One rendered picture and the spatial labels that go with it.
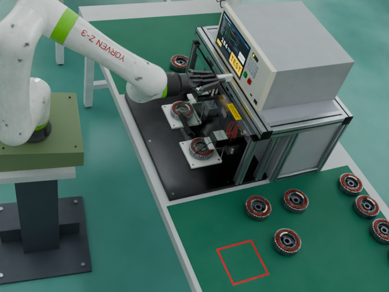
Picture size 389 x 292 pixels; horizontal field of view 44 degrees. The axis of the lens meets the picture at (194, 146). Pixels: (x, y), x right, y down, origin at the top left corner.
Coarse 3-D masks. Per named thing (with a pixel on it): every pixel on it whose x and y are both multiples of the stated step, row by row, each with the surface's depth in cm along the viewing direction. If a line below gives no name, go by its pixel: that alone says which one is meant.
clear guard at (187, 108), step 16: (224, 96) 203; (176, 112) 198; (192, 112) 193; (208, 112) 194; (224, 112) 196; (240, 112) 198; (192, 128) 190; (208, 128) 189; (224, 128) 190; (240, 128) 192; (192, 144) 187
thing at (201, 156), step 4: (204, 148) 216; (208, 148) 217; (200, 152) 213; (204, 152) 214; (208, 152) 214; (212, 152) 215; (196, 156) 213; (200, 156) 212; (204, 156) 212; (208, 156) 214
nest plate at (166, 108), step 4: (168, 104) 235; (172, 104) 235; (164, 108) 232; (168, 108) 233; (164, 112) 231; (168, 112) 231; (168, 116) 229; (172, 116) 230; (168, 120) 228; (172, 120) 228; (172, 124) 226; (176, 124) 227; (172, 128) 225; (176, 128) 226
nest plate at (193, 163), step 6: (180, 144) 219; (186, 144) 220; (186, 150) 217; (186, 156) 215; (192, 156) 215; (216, 156) 218; (192, 162) 213; (198, 162) 214; (204, 162) 214; (210, 162) 215; (216, 162) 216; (192, 168) 212
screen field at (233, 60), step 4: (232, 52) 203; (232, 56) 204; (232, 60) 204; (236, 60) 201; (232, 64) 205; (236, 64) 202; (240, 64) 198; (236, 68) 202; (240, 68) 199; (240, 72) 200
